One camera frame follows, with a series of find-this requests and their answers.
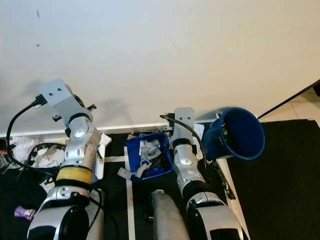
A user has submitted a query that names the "grey right robot leg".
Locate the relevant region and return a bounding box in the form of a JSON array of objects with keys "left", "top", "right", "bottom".
[{"left": 149, "top": 188, "right": 192, "bottom": 240}]

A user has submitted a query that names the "black floor mat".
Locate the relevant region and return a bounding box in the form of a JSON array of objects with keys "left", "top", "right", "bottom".
[
  {"left": 222, "top": 118, "right": 320, "bottom": 240},
  {"left": 0, "top": 131, "right": 226, "bottom": 240}
]

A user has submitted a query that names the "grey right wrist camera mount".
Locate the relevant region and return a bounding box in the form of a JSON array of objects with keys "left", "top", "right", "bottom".
[{"left": 161, "top": 107, "right": 198, "bottom": 147}]

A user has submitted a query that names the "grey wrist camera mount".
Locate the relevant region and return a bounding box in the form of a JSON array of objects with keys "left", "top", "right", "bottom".
[
  {"left": 161, "top": 107, "right": 198, "bottom": 147},
  {"left": 37, "top": 78, "right": 98, "bottom": 125}
]

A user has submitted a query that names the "large crumpled white paper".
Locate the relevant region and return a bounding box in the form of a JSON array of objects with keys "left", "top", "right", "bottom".
[{"left": 11, "top": 136, "right": 66, "bottom": 170}]

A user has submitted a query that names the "blue plastic crate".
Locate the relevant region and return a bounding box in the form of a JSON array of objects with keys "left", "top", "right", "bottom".
[{"left": 124, "top": 131, "right": 176, "bottom": 181}]

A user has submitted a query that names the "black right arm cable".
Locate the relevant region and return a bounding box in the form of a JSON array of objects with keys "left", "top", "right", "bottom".
[{"left": 159, "top": 114, "right": 212, "bottom": 166}]

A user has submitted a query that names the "blue plastic bucket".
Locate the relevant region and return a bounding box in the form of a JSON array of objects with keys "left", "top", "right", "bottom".
[{"left": 200, "top": 106, "right": 267, "bottom": 161}]

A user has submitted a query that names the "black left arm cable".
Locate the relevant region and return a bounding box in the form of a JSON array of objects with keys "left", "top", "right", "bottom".
[{"left": 4, "top": 95, "right": 51, "bottom": 176}]

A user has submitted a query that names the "white plastic scrap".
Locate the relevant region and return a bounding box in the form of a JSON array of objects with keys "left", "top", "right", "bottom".
[{"left": 137, "top": 137, "right": 163, "bottom": 166}]

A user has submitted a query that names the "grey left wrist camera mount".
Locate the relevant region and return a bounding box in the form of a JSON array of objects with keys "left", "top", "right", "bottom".
[{"left": 37, "top": 78, "right": 98, "bottom": 125}]

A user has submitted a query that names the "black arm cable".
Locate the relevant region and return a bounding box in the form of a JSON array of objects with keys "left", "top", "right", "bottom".
[
  {"left": 4, "top": 95, "right": 51, "bottom": 176},
  {"left": 159, "top": 114, "right": 212, "bottom": 166}
]

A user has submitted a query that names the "black tangled strap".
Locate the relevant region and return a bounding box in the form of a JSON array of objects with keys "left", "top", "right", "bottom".
[{"left": 213, "top": 159, "right": 235, "bottom": 202}]

